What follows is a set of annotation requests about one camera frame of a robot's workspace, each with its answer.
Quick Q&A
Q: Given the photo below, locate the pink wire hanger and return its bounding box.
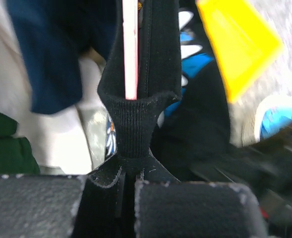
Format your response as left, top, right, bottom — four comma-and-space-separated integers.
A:
122, 0, 138, 100

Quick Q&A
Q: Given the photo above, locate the yellow plastic tray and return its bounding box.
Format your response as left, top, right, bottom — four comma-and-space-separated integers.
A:
197, 0, 284, 103

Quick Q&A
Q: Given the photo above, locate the black t shirt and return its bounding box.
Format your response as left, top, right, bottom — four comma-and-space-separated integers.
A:
98, 0, 230, 180

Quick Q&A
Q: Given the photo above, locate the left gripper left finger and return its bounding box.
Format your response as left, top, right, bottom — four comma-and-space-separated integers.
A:
88, 155, 125, 218

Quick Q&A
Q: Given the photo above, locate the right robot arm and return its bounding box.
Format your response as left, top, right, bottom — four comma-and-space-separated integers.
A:
190, 122, 292, 238

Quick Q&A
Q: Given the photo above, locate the blue shark print cloth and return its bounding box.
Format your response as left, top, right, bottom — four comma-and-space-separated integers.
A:
260, 107, 292, 139

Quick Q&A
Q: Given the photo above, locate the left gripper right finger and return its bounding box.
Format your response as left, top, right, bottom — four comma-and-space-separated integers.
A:
136, 151, 179, 182

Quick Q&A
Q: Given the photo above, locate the white laundry basket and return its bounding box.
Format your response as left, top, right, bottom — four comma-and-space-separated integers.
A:
253, 95, 292, 142

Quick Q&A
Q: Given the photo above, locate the navy blue shirt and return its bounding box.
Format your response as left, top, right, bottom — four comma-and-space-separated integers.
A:
6, 0, 117, 115

